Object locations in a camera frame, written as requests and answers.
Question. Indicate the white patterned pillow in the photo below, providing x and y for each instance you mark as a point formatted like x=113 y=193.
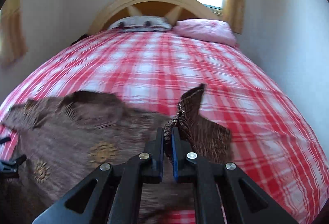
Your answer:
x=141 y=23

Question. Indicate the pink pillow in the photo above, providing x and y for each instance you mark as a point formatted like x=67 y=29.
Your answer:
x=214 y=31

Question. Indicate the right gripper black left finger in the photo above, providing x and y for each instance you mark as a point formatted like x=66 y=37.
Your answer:
x=110 y=193

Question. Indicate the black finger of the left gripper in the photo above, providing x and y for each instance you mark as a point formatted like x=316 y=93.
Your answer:
x=5 y=140
x=9 y=168

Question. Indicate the beige arched wooden headboard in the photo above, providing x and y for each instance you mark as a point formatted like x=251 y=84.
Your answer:
x=172 y=10

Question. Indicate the red white plaid bedspread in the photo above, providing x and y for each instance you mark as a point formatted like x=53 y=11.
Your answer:
x=272 y=142

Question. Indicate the yellow curtain on left wall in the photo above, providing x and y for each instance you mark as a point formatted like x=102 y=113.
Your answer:
x=13 y=45

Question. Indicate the brown knitted sweater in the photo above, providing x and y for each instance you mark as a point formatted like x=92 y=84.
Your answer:
x=66 y=138

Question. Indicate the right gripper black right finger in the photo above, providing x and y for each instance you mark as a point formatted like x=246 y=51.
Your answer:
x=223 y=193

